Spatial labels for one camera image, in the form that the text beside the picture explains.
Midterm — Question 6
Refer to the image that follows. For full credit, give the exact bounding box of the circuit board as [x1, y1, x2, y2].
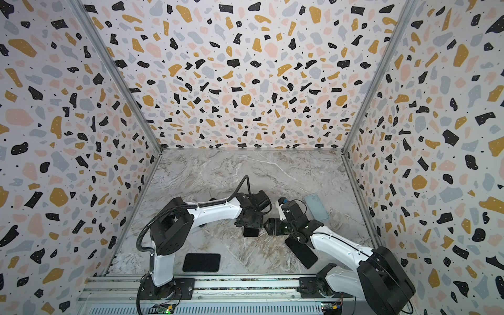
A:
[149, 303, 177, 314]
[321, 301, 343, 315]

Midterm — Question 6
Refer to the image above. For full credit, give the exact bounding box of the right circuit board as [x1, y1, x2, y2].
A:
[321, 301, 343, 315]

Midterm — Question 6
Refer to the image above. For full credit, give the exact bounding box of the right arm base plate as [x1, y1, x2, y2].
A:
[297, 276, 353, 299]

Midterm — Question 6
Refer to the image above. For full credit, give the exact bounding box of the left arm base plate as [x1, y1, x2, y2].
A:
[137, 274, 196, 301]

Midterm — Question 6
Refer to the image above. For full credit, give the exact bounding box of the black phone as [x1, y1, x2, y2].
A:
[182, 253, 221, 272]
[285, 238, 318, 269]
[243, 227, 259, 238]

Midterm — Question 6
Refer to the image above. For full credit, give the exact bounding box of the left circuit board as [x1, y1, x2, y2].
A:
[149, 303, 177, 314]

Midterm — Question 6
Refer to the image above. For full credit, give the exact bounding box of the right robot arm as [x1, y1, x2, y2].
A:
[264, 198, 416, 314]

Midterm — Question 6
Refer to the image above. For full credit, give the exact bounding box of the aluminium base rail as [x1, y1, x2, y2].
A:
[76, 274, 374, 314]

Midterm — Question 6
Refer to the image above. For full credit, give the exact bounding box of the light blue phone case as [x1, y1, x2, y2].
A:
[304, 194, 329, 222]

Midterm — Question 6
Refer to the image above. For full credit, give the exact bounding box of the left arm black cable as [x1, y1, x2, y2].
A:
[227, 175, 253, 202]

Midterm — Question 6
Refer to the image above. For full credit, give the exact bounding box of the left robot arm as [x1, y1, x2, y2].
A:
[136, 190, 273, 288]

